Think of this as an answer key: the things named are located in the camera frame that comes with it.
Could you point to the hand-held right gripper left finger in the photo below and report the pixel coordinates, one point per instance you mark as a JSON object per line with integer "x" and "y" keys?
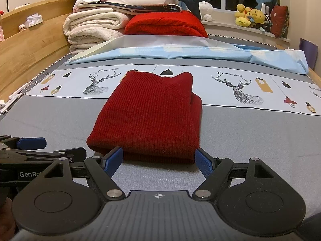
{"x": 114, "y": 159}

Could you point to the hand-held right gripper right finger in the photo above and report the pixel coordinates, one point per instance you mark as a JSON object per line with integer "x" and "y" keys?
{"x": 204, "y": 162}

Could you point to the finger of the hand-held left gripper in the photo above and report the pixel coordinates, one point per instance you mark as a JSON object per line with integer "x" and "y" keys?
{"x": 32, "y": 143}
{"x": 75, "y": 153}

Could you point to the dark red knit sweater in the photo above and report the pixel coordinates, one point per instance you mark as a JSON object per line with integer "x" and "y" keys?
{"x": 145, "y": 115}

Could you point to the cream folded quilt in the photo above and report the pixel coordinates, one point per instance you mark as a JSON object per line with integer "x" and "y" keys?
{"x": 90, "y": 40}
{"x": 95, "y": 21}

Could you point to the light blue duvet cover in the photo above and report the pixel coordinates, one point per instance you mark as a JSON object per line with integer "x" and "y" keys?
{"x": 175, "y": 51}

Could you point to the small pink figurine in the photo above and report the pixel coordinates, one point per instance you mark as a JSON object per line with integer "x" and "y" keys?
{"x": 22, "y": 27}

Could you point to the tissue packet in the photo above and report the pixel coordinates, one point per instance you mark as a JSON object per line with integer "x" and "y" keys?
{"x": 33, "y": 21}

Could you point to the white window sill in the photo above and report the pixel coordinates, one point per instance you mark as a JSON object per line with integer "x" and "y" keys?
{"x": 225, "y": 27}

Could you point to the red folded blanket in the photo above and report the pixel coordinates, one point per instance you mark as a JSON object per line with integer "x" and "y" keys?
{"x": 165, "y": 23}

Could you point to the purple bag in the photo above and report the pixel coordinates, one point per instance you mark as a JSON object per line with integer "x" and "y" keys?
{"x": 308, "y": 52}

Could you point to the yellow duck plush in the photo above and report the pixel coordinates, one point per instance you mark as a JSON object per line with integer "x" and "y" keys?
{"x": 242, "y": 15}

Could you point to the white plush toy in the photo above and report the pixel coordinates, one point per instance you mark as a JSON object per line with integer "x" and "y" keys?
{"x": 206, "y": 10}

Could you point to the black white striped plush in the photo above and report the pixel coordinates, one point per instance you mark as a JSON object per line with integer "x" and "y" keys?
{"x": 267, "y": 23}

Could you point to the yellow round plush toy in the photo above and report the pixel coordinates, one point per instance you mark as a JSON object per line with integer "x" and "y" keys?
{"x": 257, "y": 17}

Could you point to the dark red cushion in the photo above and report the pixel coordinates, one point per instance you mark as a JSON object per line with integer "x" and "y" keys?
{"x": 280, "y": 21}

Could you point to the white comb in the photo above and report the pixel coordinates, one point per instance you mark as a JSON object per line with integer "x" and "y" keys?
{"x": 265, "y": 8}

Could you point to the wooden bed frame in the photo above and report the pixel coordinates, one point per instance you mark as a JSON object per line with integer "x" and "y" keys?
{"x": 32, "y": 50}

